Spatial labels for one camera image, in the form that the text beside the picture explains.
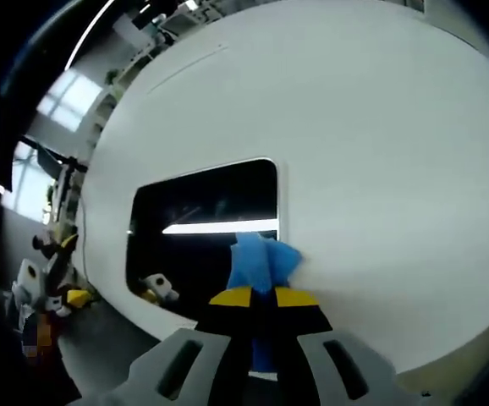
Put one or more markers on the bright window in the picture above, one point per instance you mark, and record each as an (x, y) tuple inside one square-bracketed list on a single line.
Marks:
[(67, 99)]

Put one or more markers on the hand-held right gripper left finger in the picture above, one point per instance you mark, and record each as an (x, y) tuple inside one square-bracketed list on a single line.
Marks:
[(210, 359)]

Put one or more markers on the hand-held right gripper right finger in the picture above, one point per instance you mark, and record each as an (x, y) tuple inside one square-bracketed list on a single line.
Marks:
[(308, 351)]

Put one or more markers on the dark monitor on stand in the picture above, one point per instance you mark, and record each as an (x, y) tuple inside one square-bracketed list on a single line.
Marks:
[(54, 155)]

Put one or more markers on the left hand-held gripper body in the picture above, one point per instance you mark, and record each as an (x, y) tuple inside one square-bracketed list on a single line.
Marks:
[(31, 277)]

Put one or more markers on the blue cleaning cloth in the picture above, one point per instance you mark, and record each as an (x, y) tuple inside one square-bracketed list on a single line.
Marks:
[(261, 262)]

